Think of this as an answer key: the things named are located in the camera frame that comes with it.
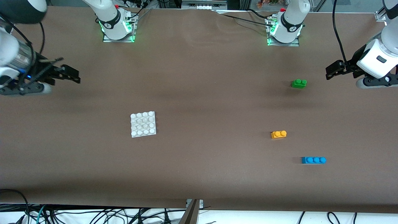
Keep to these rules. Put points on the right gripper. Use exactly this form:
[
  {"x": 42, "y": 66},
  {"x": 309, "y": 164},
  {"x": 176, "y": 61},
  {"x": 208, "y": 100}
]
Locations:
[{"x": 43, "y": 69}]

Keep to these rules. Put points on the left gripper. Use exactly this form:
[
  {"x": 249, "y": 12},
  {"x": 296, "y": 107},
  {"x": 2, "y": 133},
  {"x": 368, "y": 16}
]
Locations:
[{"x": 350, "y": 66}]

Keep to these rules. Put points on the yellow two-stud block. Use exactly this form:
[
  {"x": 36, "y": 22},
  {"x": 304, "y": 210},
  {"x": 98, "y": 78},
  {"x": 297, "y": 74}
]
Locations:
[{"x": 279, "y": 134}]

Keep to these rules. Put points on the white studded base plate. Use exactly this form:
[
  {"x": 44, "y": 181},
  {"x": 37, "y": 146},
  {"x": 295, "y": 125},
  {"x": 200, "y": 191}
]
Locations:
[{"x": 143, "y": 124}]

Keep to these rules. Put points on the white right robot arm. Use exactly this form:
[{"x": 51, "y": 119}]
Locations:
[{"x": 108, "y": 18}]

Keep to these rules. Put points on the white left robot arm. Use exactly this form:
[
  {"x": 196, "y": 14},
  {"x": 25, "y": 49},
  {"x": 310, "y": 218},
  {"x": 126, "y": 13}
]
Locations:
[{"x": 290, "y": 18}]

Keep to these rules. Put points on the green two-stud block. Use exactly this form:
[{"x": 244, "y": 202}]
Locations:
[{"x": 299, "y": 84}]

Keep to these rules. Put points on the blue three-stud block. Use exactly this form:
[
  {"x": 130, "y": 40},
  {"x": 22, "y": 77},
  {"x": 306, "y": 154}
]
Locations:
[{"x": 314, "y": 160}]

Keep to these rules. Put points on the aluminium corner profile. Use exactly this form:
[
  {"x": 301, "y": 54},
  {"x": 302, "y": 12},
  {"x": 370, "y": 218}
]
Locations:
[{"x": 380, "y": 16}]

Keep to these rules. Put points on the white power strip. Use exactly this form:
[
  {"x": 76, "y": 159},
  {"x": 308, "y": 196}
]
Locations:
[{"x": 136, "y": 3}]

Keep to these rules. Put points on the brown table cover sheet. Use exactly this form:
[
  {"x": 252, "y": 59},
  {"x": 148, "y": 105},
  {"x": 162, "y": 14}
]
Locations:
[{"x": 186, "y": 171}]

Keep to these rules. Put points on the grey background device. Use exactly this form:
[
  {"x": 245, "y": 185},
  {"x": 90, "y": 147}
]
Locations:
[{"x": 202, "y": 4}]

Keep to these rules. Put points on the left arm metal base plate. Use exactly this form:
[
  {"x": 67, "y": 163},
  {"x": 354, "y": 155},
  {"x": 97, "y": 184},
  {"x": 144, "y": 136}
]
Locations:
[{"x": 284, "y": 44}]

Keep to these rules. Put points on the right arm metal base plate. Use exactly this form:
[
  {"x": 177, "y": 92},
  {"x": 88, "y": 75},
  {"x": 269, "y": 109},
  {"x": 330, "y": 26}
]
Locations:
[{"x": 119, "y": 40}]

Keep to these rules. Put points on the small metal edge bracket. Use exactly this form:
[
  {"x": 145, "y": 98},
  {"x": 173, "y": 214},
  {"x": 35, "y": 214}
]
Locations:
[{"x": 200, "y": 203}]

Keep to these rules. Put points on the dark metal post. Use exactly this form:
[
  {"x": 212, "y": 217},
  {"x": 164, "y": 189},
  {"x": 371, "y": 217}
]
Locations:
[{"x": 190, "y": 214}]

